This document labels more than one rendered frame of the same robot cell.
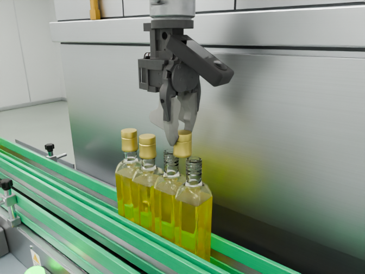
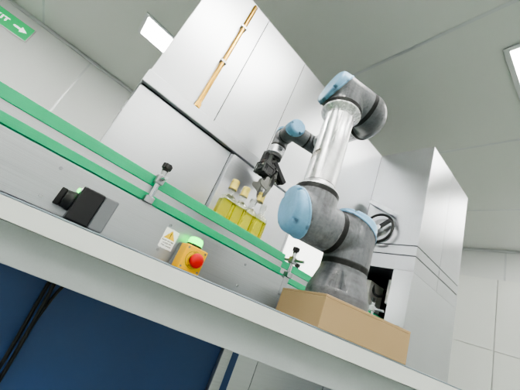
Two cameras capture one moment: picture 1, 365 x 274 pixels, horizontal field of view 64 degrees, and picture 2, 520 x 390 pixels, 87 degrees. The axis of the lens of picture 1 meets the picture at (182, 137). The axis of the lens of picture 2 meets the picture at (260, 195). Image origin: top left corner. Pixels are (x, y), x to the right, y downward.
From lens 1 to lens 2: 1.24 m
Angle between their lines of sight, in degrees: 79
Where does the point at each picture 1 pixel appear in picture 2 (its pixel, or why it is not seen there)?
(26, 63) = not seen: outside the picture
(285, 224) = not seen: hidden behind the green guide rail
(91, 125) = (138, 155)
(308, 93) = (277, 200)
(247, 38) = not seen: hidden behind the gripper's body
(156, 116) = (264, 183)
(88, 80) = (159, 127)
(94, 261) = (237, 237)
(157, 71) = (271, 168)
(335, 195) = (275, 236)
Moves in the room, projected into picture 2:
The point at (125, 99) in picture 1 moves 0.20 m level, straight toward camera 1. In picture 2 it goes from (189, 159) to (231, 173)
